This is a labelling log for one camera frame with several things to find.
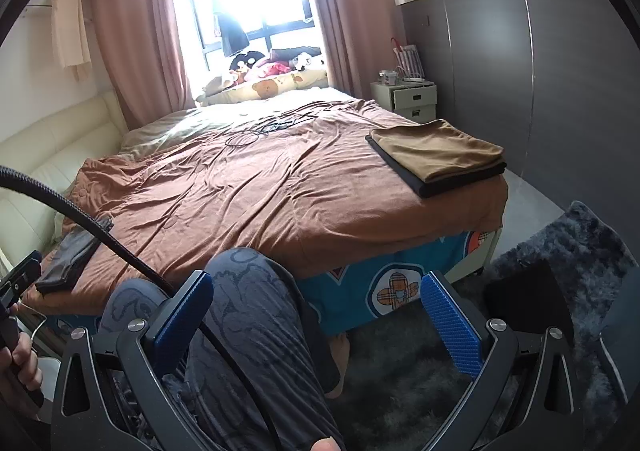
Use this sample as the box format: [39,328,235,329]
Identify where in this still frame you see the brown printed t-shirt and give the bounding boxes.
[369,120,506,179]

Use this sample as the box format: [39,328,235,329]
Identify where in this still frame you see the hanging dark clothes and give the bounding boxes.
[212,0,250,57]

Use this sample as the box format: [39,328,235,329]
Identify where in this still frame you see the person's left hand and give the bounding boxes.
[1,332,42,421]

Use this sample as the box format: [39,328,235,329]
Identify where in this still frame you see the folded grey garment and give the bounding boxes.
[35,226,101,295]

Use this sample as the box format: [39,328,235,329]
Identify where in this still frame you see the dark shaggy rug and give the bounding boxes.
[331,202,639,450]

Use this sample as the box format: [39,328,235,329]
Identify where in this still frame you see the person's patterned grey trousers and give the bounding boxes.
[96,246,346,451]

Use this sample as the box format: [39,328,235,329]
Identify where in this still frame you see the blue cartoon bed sheet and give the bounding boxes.
[23,228,491,336]

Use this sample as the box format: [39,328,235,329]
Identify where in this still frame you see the cream padded headboard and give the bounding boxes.
[1,90,128,275]

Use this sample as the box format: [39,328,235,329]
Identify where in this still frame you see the folded black garment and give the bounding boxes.
[364,135,506,199]

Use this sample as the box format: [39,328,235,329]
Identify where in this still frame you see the reddish brown bed blanket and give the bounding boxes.
[22,98,510,317]

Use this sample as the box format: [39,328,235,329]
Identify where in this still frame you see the white bedside drawer cabinet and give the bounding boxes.
[370,82,437,124]

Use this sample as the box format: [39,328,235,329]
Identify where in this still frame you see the bear print pillow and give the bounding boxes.
[196,69,329,106]

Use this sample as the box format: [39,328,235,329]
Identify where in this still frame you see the plush toys on sill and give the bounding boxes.
[203,46,328,96]

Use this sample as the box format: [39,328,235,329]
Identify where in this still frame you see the grey wardrobe panels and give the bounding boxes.
[401,0,639,251]

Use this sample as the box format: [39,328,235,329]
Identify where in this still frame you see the left pink curtain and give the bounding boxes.
[91,0,194,130]

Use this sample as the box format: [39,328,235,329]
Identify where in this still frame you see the pink curtain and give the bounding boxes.
[314,0,406,99]
[91,0,194,130]

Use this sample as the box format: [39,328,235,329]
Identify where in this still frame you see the right pink curtain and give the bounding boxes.
[314,0,406,99]

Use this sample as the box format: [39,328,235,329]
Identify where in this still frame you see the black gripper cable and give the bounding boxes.
[0,165,286,451]

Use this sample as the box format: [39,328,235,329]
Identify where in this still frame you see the black cable on bed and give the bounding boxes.
[223,113,321,148]

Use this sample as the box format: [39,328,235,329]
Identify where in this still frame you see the beige cloth on wall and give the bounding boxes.
[51,0,91,82]

